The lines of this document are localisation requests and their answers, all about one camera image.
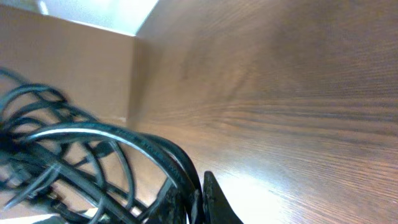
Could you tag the black USB cable thin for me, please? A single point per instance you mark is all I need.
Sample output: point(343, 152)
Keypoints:
point(31, 106)

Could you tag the black USB cable thick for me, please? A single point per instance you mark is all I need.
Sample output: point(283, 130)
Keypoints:
point(124, 137)

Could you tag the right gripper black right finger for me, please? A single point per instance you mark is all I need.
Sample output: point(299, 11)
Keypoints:
point(216, 207)

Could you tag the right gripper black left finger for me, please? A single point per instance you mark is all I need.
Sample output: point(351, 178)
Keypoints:
point(168, 208)

